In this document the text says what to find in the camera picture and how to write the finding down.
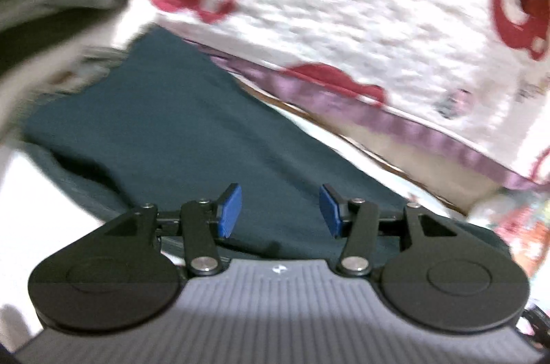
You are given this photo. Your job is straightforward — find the dark blue denim shorts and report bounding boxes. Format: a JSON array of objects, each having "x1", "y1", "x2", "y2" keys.
[{"x1": 19, "y1": 24, "x2": 513, "y2": 266}]

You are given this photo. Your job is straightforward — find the floral patterned bedsheet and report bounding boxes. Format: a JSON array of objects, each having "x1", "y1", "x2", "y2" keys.
[{"x1": 467, "y1": 189, "x2": 549, "y2": 278}]

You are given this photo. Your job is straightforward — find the checkered floor rug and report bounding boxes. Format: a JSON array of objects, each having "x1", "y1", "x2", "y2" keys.
[{"x1": 1, "y1": 81, "x2": 451, "y2": 352}]

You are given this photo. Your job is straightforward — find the white quilt with red bears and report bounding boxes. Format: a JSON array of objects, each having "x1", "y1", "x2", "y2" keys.
[{"x1": 150, "y1": 0, "x2": 549, "y2": 188}]

